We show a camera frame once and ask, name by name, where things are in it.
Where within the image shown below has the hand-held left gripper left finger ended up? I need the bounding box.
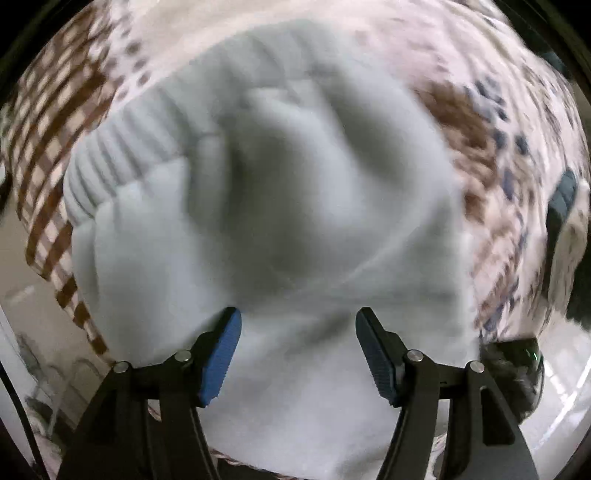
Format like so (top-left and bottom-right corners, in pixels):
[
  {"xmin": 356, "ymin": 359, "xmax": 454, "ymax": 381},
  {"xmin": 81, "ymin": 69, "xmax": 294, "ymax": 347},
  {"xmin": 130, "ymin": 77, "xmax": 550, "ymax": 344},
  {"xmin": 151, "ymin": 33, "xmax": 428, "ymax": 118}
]
[{"xmin": 55, "ymin": 306, "xmax": 244, "ymax": 480}]

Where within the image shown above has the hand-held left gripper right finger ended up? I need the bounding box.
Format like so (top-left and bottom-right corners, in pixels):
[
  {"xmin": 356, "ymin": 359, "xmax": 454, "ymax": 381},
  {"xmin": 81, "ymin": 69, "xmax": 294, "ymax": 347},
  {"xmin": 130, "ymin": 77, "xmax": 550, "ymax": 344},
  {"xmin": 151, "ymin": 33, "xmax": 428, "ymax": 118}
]
[{"xmin": 355, "ymin": 306, "xmax": 541, "ymax": 480}]

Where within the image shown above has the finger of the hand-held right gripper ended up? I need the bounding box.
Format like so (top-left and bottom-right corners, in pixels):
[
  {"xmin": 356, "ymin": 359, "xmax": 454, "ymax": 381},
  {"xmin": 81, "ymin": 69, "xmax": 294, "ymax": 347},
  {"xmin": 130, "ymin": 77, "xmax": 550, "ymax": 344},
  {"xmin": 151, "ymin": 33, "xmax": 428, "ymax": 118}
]
[{"xmin": 545, "ymin": 168, "xmax": 580, "ymax": 298}]

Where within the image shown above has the light grey sweatshirt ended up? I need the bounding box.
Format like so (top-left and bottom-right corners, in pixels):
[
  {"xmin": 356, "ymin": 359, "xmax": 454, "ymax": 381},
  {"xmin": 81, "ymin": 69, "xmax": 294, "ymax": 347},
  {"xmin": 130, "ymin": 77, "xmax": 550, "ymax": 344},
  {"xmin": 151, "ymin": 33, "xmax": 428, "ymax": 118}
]
[{"xmin": 62, "ymin": 21, "xmax": 481, "ymax": 478}]

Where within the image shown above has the dark fuzzy object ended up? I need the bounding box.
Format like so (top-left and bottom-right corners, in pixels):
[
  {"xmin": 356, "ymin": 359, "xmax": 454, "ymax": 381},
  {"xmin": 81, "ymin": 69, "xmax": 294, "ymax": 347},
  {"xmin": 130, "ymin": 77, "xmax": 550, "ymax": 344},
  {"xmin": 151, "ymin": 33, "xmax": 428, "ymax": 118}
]
[{"xmin": 479, "ymin": 336, "xmax": 542, "ymax": 423}]

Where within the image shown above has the floral quilt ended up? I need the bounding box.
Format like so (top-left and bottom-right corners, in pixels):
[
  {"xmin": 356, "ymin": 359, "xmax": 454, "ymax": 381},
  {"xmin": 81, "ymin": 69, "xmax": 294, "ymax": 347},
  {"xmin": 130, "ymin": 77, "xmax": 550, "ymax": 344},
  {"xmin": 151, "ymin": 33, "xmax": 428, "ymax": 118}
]
[{"xmin": 106, "ymin": 0, "xmax": 588, "ymax": 342}]

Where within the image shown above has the brown plaid bed sheet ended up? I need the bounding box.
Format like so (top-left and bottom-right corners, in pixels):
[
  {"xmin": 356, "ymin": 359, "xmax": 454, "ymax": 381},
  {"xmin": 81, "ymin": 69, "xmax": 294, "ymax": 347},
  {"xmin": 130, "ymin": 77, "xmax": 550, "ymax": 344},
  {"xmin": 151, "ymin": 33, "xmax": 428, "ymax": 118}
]
[{"xmin": 0, "ymin": 4, "xmax": 134, "ymax": 370}]

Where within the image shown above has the metal frame rack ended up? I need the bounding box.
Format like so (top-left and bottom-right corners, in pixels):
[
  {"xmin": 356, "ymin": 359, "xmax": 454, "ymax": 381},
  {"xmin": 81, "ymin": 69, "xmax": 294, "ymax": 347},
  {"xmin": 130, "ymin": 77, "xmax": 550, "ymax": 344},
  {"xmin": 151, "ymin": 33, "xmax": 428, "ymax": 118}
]
[{"xmin": 18, "ymin": 332, "xmax": 109, "ymax": 444}]

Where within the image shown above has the black cable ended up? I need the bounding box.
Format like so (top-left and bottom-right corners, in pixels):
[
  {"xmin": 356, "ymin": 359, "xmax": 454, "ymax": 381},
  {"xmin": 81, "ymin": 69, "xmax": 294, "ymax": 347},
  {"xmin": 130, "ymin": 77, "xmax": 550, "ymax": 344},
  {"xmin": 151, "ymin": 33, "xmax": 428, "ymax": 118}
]
[{"xmin": 0, "ymin": 364, "xmax": 47, "ymax": 480}]

